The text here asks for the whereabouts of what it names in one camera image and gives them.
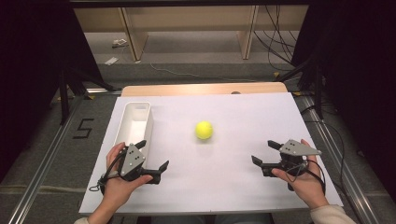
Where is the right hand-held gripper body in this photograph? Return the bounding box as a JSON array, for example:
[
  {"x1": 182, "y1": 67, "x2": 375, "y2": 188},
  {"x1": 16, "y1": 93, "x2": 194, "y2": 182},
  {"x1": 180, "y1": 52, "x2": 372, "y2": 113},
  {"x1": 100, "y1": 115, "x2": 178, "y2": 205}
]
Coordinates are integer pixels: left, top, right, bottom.
[{"x1": 278, "y1": 138, "x2": 323, "y2": 174}]

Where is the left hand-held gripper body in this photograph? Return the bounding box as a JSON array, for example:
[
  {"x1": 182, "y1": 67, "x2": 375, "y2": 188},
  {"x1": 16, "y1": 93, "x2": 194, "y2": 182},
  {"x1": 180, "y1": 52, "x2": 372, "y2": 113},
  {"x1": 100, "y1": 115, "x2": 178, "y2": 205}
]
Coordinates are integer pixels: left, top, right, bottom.
[{"x1": 118, "y1": 143, "x2": 148, "y2": 183}]

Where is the white rectangular container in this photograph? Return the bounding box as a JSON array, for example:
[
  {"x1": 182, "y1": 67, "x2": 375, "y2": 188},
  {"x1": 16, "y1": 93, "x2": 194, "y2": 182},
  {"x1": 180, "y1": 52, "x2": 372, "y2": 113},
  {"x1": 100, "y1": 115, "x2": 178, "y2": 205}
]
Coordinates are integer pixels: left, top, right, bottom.
[{"x1": 114, "y1": 101, "x2": 155, "y2": 160}]

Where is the yellow tennis ball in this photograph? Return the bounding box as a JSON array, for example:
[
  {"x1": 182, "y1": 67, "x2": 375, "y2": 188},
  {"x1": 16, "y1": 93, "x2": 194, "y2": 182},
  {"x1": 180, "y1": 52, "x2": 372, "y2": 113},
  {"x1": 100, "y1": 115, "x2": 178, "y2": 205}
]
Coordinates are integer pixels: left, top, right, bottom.
[{"x1": 194, "y1": 120, "x2": 215, "y2": 141}]

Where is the person's left hand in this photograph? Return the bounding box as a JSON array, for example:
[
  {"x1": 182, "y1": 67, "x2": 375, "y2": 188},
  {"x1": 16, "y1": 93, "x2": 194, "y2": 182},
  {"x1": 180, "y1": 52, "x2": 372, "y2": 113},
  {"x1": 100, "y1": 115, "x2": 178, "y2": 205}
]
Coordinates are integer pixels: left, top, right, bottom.
[{"x1": 103, "y1": 142, "x2": 154, "y2": 205}]

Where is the person's right hand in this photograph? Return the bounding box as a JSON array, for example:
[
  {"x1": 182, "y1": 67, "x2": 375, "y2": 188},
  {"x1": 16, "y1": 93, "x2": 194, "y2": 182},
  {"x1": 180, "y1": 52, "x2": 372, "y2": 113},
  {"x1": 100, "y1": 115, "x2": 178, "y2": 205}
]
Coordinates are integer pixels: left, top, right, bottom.
[{"x1": 271, "y1": 138, "x2": 328, "y2": 210}]

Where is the black metal stand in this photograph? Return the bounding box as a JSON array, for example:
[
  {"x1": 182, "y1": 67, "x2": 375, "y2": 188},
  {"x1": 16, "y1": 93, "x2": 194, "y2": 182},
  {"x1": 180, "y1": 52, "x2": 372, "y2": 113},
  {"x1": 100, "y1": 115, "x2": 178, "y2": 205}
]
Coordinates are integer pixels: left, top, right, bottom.
[
  {"x1": 58, "y1": 65, "x2": 117, "y2": 126},
  {"x1": 275, "y1": 55, "x2": 325, "y2": 121}
]

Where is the wooden table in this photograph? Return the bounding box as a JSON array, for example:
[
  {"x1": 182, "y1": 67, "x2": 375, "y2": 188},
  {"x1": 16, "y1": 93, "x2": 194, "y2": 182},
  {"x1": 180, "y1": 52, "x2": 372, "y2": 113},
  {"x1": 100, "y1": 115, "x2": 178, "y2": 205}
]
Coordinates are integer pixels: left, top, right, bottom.
[{"x1": 120, "y1": 81, "x2": 289, "y2": 97}]

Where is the black curtain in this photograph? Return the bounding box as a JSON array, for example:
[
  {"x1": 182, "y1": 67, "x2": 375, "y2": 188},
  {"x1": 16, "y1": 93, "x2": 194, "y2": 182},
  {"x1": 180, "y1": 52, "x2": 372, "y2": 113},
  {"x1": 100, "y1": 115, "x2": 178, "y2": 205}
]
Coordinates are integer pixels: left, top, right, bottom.
[
  {"x1": 290, "y1": 0, "x2": 396, "y2": 202},
  {"x1": 0, "y1": 0, "x2": 105, "y2": 183}
]

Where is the light wooden shelf unit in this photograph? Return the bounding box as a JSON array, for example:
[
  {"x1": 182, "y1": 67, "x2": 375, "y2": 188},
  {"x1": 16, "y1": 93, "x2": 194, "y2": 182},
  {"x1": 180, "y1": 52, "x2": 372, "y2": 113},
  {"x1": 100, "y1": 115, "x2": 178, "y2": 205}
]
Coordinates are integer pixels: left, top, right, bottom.
[{"x1": 73, "y1": 5, "x2": 310, "y2": 63}]

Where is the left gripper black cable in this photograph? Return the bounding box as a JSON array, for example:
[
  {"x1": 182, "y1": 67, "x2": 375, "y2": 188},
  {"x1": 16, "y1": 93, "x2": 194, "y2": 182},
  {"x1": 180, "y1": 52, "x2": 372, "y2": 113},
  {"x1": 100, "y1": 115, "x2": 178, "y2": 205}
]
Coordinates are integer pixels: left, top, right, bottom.
[{"x1": 88, "y1": 147, "x2": 129, "y2": 195}]

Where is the long black floor cable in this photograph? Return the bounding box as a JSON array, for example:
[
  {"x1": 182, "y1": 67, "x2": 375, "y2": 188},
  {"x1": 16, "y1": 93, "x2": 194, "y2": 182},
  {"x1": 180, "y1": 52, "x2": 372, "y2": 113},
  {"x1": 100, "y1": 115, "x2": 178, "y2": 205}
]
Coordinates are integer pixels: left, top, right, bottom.
[{"x1": 300, "y1": 104, "x2": 356, "y2": 216}]

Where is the short aluminium rail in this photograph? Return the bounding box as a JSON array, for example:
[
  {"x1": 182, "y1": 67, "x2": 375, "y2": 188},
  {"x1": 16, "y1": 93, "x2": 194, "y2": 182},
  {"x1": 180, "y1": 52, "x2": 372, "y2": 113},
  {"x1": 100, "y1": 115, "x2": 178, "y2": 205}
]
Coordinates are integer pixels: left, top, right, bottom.
[{"x1": 86, "y1": 88, "x2": 123, "y2": 95}]

